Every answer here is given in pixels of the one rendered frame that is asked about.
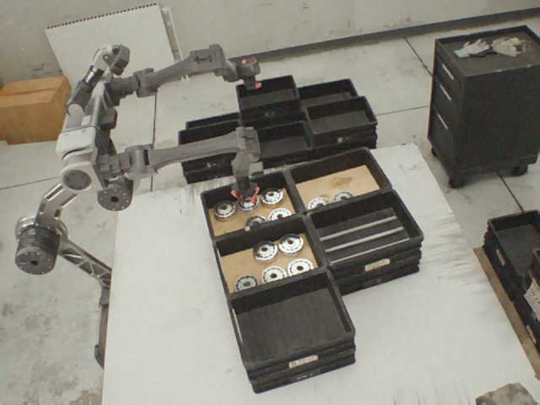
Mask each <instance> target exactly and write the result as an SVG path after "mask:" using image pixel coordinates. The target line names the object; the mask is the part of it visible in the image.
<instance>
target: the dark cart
mask: <svg viewBox="0 0 540 405"><path fill-rule="evenodd" d="M501 37H503V38H504V37H509V38H510V39H513V38H517V39H518V40H519V41H523V40H525V39H526V40H528V41H530V42H531V43H529V44H528V45H529V46H530V47H531V48H532V50H531V51H529V52H525V53H517V54H516V56H515V57H512V56H508V55H504V54H501V53H499V52H497V53H488V54H486V55H487V56H486V57H463V58H458V57H457V56H456V55H455V54H454V53H453V52H454V51H459V50H461V49H463V46H464V44H465V43H466V42H472V45H473V44H475V43H476V42H477V40H478V39H480V40H481V41H480V43H479V44H481V43H483V42H484V41H487V44H489V43H493V41H494V40H496V39H500V38H501ZM479 44H478V45H479ZM487 44H486V45H487ZM427 139H428V140H429V142H430V144H431V146H432V147H431V150H430V152H431V153H432V155H433V156H434V157H438V158H439V160H440V162H441V163H442V165H443V167H444V168H445V171H446V172H447V174H448V176H449V177H450V179H449V181H448V183H449V185H450V186H451V187H453V188H456V187H459V186H460V185H461V184H462V183H463V182H464V177H465V176H472V175H477V174H482V173H485V174H486V173H490V172H495V171H499V170H506V169H511V168H513V170H512V171H513V173H514V174H515V175H516V176H521V175H523V174H524V173H525V172H526V171H527V169H528V165H530V164H536V163H537V158H538V153H539V150H540V37H539V36H538V35H537V34H536V33H534V32H533V31H532V30H531V29H530V27H528V26H527V25H526V24H525V25H520V26H516V27H514V26H511V27H508V28H503V29H499V30H498V29H495V30H487V31H484V32H480V31H479V32H474V33H471V34H466V35H454V36H450V37H445V38H437V39H436V38H435V53H434V61H433V76H432V84H431V92H430V108H429V124H428V132H427Z"/></svg>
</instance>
